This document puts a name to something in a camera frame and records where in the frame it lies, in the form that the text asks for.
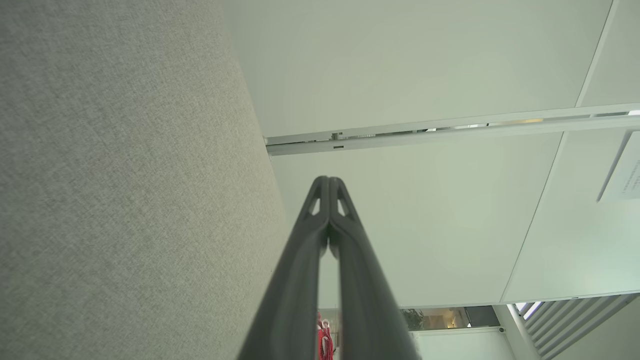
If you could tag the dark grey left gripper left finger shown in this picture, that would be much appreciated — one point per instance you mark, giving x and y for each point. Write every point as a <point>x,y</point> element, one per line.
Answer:
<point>290,310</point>

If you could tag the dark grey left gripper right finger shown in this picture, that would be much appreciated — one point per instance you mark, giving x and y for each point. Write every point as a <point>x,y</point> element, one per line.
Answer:
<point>370,320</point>

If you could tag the red shorts with white stripe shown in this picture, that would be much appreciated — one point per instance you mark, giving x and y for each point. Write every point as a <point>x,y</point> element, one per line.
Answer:
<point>324,345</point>

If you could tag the green potted plant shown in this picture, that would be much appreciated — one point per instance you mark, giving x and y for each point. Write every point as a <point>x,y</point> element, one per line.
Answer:
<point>412,320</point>

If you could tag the bright ceiling light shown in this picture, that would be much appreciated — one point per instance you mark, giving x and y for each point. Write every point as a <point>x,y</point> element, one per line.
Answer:
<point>530,309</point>

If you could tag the grey metal partition post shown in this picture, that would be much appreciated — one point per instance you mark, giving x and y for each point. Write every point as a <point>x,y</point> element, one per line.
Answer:
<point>450,136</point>

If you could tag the white paper wall sign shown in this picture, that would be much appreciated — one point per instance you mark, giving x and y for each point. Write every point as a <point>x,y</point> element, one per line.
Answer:
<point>627,175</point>

